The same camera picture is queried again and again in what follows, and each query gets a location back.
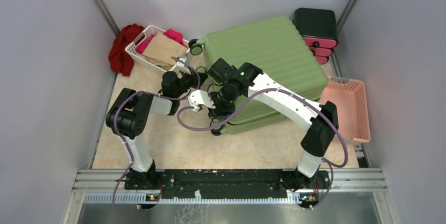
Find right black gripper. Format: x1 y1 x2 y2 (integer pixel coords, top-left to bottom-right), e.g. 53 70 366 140
202 84 240 122

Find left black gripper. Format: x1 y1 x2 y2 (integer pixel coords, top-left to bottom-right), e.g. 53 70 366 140
174 66 207 98

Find green hard-shell suitcase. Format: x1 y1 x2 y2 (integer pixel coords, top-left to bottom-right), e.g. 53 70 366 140
188 15 329 136

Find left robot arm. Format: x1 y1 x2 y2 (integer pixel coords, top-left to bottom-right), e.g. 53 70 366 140
105 67 208 190

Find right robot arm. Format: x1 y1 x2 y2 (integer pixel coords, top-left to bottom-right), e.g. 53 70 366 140
207 58 339 188

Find tan folded cloth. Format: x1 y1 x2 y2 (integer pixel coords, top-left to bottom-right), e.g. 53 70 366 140
141 32 187 70

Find pink folded cloth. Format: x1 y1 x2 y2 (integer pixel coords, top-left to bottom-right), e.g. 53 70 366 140
136 29 186 54

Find white plastic basket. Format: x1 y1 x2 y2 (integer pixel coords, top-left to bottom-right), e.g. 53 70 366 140
125 25 188 74

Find red cloth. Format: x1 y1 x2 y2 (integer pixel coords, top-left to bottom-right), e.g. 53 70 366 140
108 24 144 77

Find black pink drawer cabinet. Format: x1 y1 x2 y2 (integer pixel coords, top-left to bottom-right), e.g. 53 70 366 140
292 8 338 65

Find pink plastic basket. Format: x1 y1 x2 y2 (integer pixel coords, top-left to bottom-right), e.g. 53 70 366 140
320 76 371 145

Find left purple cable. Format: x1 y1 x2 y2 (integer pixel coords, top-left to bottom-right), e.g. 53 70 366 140
111 56 202 219

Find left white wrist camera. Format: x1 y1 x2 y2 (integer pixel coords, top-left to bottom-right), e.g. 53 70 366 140
174 55 191 75

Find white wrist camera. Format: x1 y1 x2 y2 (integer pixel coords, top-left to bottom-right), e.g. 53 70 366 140
174 55 191 75
188 89 216 113

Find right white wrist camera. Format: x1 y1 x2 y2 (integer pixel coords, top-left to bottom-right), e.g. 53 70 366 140
188 89 216 113

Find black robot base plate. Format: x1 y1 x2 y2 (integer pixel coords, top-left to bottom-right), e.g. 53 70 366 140
124 169 330 200

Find aluminium frame rail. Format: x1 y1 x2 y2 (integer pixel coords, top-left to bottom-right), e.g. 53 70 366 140
73 168 387 205

